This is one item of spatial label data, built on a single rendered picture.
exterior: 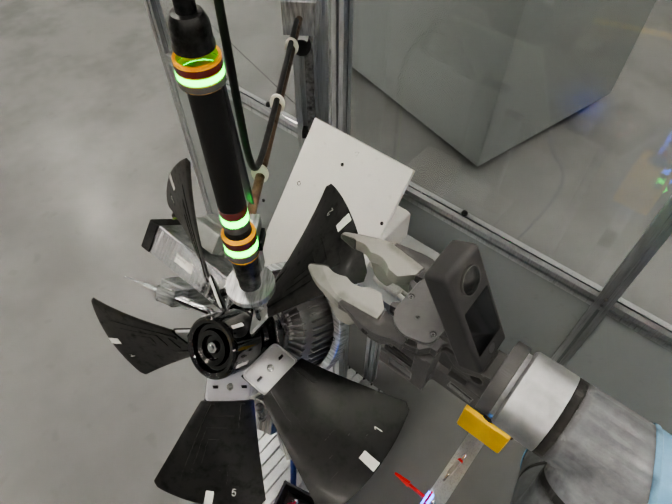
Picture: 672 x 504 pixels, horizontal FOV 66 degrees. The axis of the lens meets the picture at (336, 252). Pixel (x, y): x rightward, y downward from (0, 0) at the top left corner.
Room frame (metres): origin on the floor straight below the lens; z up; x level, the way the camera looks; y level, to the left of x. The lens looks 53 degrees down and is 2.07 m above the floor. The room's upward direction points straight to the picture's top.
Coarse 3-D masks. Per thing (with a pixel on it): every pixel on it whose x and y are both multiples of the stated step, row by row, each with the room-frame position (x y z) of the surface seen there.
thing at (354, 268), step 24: (336, 192) 0.62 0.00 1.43; (312, 216) 0.62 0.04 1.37; (336, 216) 0.57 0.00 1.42; (312, 240) 0.56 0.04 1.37; (336, 240) 0.52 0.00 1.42; (288, 264) 0.55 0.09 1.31; (336, 264) 0.48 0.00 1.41; (360, 264) 0.46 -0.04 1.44; (288, 288) 0.49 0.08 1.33; (312, 288) 0.46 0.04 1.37
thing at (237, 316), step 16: (208, 320) 0.47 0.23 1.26; (224, 320) 0.46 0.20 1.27; (240, 320) 0.48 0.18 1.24; (272, 320) 0.50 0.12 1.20; (192, 336) 0.46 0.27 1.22; (208, 336) 0.45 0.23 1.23; (224, 336) 0.44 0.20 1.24; (240, 336) 0.44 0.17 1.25; (256, 336) 0.46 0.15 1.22; (272, 336) 0.48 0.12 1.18; (192, 352) 0.43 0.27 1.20; (208, 352) 0.43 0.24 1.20; (224, 352) 0.42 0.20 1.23; (240, 352) 0.41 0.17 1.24; (256, 352) 0.43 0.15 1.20; (208, 368) 0.41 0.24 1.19; (224, 368) 0.40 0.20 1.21; (240, 368) 0.40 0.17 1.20
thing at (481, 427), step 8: (464, 408) 0.38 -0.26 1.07; (472, 408) 0.37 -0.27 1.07; (464, 416) 0.37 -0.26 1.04; (472, 416) 0.36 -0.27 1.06; (480, 416) 0.36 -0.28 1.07; (464, 424) 0.36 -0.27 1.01; (472, 424) 0.36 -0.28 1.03; (480, 424) 0.35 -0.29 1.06; (488, 424) 0.34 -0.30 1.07; (472, 432) 0.35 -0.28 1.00; (480, 432) 0.34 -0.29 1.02; (488, 432) 0.34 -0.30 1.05; (496, 432) 0.33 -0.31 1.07; (504, 432) 0.33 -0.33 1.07; (480, 440) 0.34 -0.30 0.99; (488, 440) 0.33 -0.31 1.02; (496, 440) 0.32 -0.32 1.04; (504, 440) 0.32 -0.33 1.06; (496, 448) 0.32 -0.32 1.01
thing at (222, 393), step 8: (232, 376) 0.42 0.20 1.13; (240, 376) 0.42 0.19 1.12; (208, 384) 0.40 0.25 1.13; (216, 384) 0.40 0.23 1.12; (224, 384) 0.40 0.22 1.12; (240, 384) 0.41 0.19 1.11; (248, 384) 0.41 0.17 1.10; (208, 392) 0.39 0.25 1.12; (216, 392) 0.39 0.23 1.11; (224, 392) 0.39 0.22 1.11; (232, 392) 0.40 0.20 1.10; (240, 392) 0.40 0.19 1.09; (248, 392) 0.40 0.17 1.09; (208, 400) 0.38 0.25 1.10; (216, 400) 0.38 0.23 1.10; (224, 400) 0.38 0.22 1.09; (232, 400) 0.38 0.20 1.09
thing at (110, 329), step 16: (96, 304) 0.58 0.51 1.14; (112, 320) 0.55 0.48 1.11; (128, 320) 0.53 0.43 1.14; (144, 320) 0.52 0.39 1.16; (112, 336) 0.54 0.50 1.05; (128, 336) 0.53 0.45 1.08; (144, 336) 0.51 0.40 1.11; (160, 336) 0.50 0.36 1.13; (176, 336) 0.49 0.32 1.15; (128, 352) 0.53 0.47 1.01; (144, 352) 0.52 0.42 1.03; (160, 352) 0.51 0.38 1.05; (176, 352) 0.50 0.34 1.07; (144, 368) 0.51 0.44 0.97
